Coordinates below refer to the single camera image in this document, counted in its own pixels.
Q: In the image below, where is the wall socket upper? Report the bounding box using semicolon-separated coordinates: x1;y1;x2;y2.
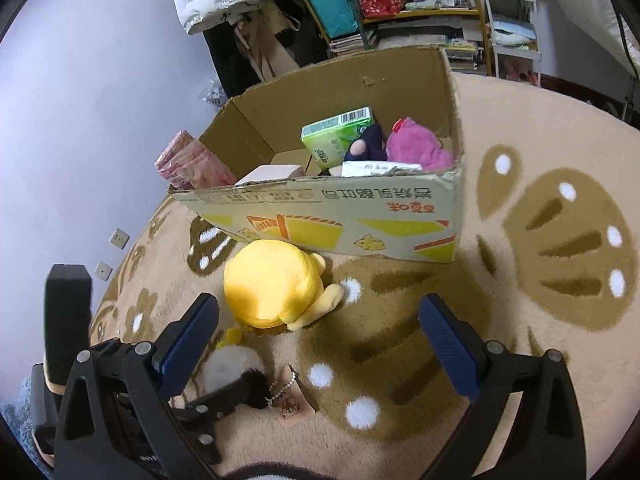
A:
110;228;130;250

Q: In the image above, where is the white folded mattress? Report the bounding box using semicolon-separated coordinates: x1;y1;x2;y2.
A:
558;0;639;78

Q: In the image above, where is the pink bear plush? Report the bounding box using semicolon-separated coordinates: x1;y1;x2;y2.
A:
385;117;454;171

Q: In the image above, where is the white fluffy pompom plush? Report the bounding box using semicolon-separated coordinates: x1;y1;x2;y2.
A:
198;346;271;410

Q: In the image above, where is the wall socket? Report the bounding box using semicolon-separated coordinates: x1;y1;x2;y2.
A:
93;261;113;282
110;228;130;250

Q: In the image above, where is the yellow plush toy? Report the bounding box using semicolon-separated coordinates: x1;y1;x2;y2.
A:
224;240;345;332

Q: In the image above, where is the pink blanket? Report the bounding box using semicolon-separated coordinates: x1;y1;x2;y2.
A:
154;130;238;191

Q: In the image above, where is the wall socket lower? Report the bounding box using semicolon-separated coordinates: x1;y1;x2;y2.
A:
93;261;113;282

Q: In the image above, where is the cardboard box with yellow print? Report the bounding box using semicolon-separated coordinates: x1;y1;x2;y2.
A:
176;47;464;263

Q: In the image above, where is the green tissue pack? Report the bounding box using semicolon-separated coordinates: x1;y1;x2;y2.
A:
300;106;374;170

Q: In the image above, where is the teal storage bag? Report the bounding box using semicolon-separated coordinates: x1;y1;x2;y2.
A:
309;0;358;39

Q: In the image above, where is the stack of books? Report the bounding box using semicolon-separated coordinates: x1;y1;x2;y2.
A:
329;30;378;56

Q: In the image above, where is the white rolling cart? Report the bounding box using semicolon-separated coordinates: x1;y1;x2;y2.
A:
483;0;542;87

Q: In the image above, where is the purple haired doll plush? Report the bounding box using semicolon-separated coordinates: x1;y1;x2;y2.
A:
344;124;387;162

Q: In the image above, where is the wooden shelf rack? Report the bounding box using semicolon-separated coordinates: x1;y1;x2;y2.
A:
303;0;494;76

